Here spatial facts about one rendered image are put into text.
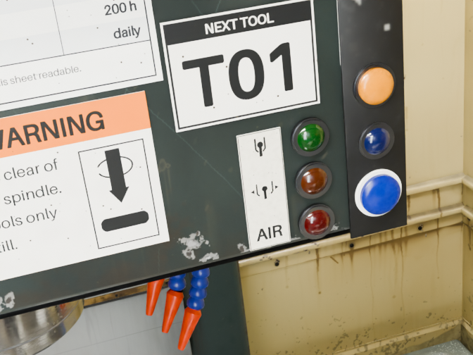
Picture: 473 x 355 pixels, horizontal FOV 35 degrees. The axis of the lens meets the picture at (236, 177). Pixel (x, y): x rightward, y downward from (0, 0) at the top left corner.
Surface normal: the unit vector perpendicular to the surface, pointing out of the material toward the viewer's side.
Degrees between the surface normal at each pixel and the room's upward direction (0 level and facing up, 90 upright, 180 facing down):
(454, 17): 90
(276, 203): 90
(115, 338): 90
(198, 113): 90
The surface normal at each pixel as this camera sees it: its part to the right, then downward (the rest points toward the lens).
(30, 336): 0.58, 0.27
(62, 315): 0.88, 0.10
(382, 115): 0.28, 0.36
